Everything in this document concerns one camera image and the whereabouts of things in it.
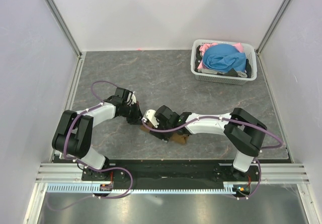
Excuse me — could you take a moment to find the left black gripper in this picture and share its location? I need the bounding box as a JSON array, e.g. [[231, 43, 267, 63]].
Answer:
[[121, 101, 147, 125]]

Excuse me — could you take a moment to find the brown cloth napkin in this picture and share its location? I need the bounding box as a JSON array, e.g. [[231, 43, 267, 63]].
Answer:
[[140, 125, 189, 145]]

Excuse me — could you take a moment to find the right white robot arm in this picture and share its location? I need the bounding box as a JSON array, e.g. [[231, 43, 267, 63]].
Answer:
[[143, 106, 267, 181]]

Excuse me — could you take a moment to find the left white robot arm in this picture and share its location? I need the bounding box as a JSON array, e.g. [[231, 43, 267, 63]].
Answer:
[[52, 87, 143, 180]]

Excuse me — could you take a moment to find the white plastic basket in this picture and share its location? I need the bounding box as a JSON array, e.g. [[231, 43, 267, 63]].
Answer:
[[191, 39, 257, 85]]

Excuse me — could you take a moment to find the blue cloth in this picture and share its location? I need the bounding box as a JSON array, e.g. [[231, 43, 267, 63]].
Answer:
[[202, 44, 247, 73]]

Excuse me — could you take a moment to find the grey cloth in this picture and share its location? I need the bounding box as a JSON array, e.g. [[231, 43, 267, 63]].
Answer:
[[198, 68, 248, 78]]

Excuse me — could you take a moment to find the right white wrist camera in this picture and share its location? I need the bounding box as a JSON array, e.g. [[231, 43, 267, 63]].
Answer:
[[142, 109, 159, 128]]

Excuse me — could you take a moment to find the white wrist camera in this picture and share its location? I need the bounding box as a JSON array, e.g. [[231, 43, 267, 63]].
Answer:
[[142, 109, 159, 128], [126, 91, 137, 106]]

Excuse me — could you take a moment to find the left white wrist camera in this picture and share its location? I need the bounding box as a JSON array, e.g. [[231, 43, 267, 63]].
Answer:
[[126, 91, 137, 106]]

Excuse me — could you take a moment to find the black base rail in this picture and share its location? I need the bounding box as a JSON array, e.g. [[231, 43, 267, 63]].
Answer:
[[82, 160, 260, 191]]

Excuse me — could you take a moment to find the white slotted cable duct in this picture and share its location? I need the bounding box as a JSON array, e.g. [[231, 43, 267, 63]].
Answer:
[[47, 183, 250, 194]]

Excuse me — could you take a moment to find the left aluminium frame post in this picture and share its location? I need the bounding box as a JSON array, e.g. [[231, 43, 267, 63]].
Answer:
[[45, 0, 82, 57]]

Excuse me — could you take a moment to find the aluminium frame post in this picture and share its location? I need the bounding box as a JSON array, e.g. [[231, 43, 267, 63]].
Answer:
[[45, 0, 82, 57], [256, 0, 292, 55]]

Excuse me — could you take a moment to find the right aluminium frame post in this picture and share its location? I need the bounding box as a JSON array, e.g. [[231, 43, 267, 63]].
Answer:
[[256, 0, 292, 55]]

